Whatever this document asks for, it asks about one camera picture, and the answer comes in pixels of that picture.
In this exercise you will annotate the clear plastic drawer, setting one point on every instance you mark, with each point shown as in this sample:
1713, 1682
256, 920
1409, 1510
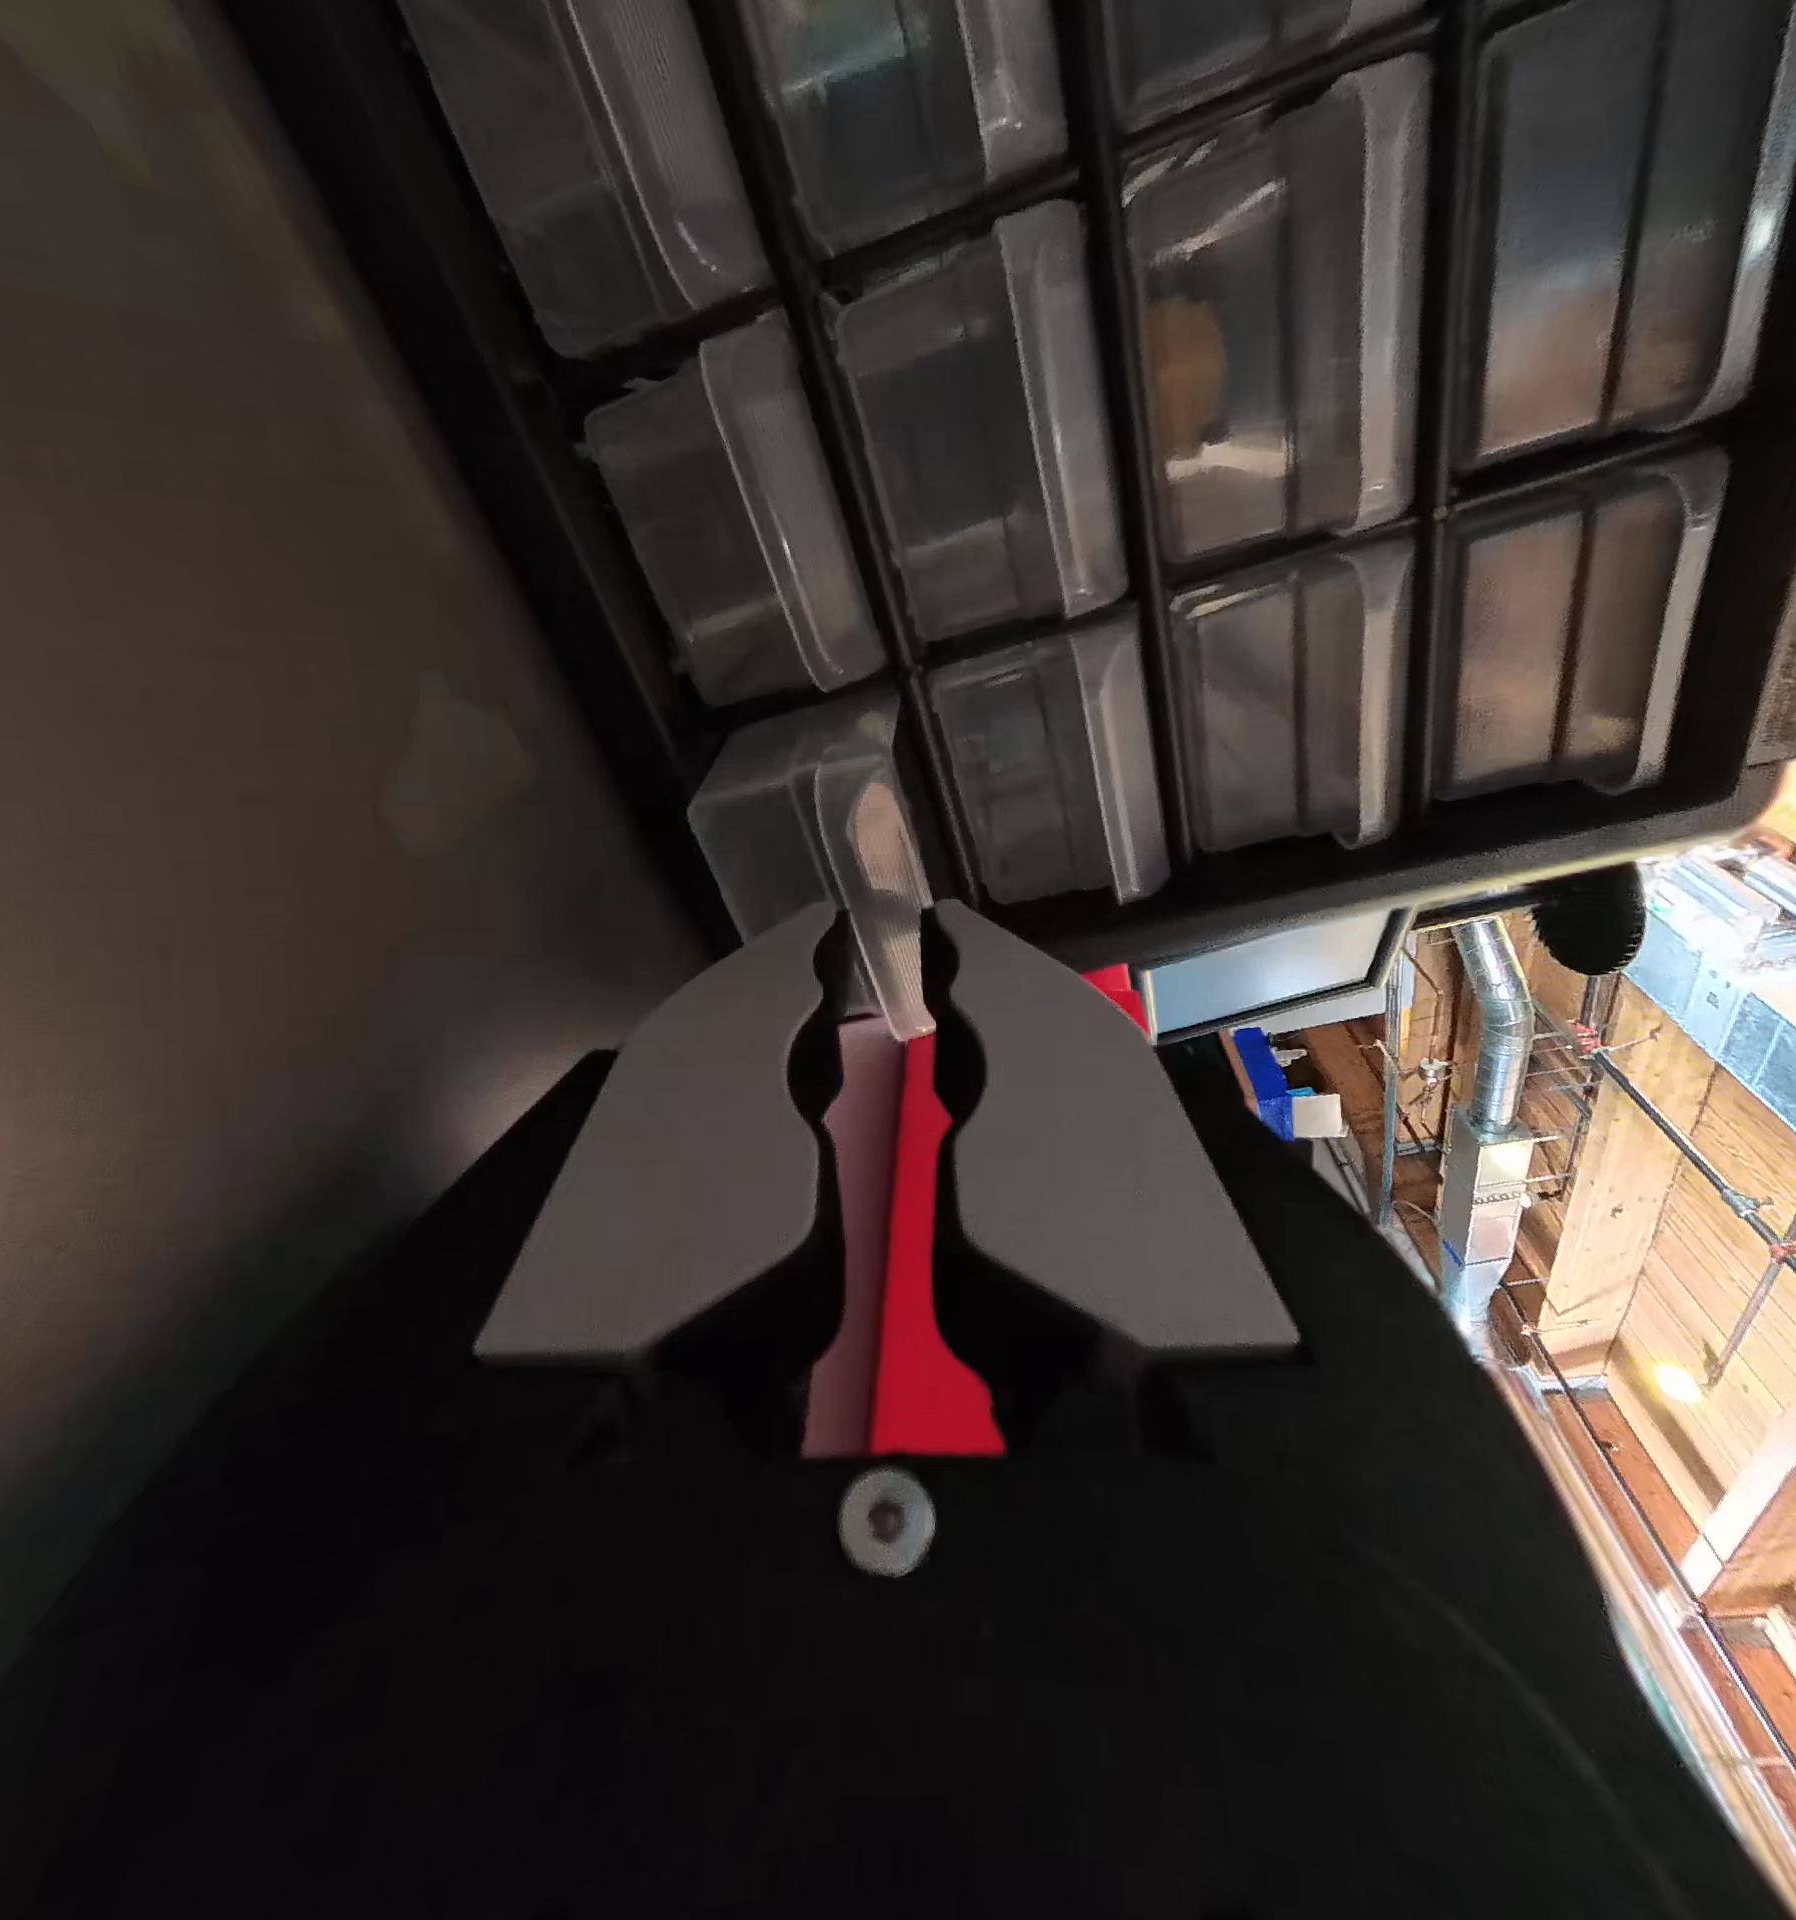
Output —
796, 813

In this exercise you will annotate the blue box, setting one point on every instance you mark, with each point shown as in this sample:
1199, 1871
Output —
1289, 1087

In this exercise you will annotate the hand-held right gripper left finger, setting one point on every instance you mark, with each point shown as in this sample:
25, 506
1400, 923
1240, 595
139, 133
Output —
658, 1200

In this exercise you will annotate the black round ribbed disc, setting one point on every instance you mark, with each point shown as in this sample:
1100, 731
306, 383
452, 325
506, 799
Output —
1594, 914

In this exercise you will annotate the dark panel on stand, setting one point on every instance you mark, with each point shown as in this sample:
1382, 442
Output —
1271, 967

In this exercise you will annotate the metal air duct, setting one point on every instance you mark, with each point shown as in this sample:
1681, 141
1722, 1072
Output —
1754, 1019

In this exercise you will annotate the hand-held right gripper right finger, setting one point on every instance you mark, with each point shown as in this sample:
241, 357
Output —
1114, 1200

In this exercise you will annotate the black drawer cabinet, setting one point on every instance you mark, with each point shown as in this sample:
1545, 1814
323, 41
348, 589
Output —
539, 541

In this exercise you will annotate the red plastic bin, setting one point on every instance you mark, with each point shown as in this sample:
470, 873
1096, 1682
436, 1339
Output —
929, 1322

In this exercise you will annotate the round metal duct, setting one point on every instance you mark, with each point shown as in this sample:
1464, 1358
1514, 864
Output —
1485, 1112

